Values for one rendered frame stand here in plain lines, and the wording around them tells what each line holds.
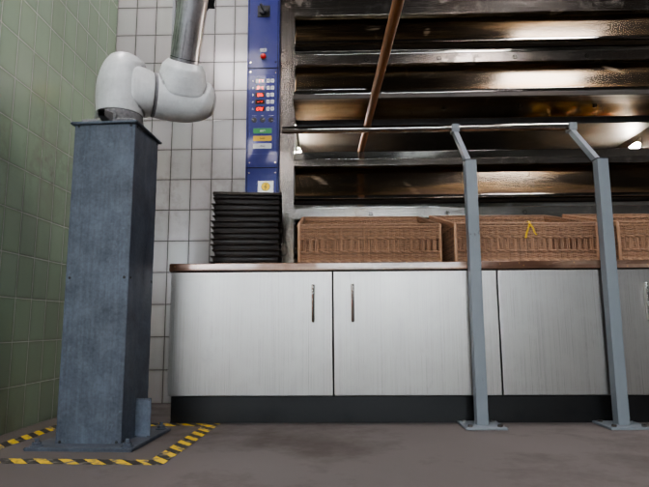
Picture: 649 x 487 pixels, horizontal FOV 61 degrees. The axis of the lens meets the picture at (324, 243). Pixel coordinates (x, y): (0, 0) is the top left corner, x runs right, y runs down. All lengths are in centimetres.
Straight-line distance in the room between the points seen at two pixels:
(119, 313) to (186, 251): 95
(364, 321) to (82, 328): 94
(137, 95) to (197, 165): 84
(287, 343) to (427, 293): 54
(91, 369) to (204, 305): 48
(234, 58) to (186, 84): 94
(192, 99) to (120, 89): 24
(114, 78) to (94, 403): 103
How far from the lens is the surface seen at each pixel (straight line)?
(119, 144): 189
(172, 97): 201
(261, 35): 293
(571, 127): 252
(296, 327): 203
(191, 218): 270
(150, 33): 309
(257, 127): 273
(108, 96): 199
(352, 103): 267
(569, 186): 286
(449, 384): 207
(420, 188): 266
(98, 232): 185
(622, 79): 315
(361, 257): 209
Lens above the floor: 35
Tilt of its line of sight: 8 degrees up
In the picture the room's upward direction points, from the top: straight up
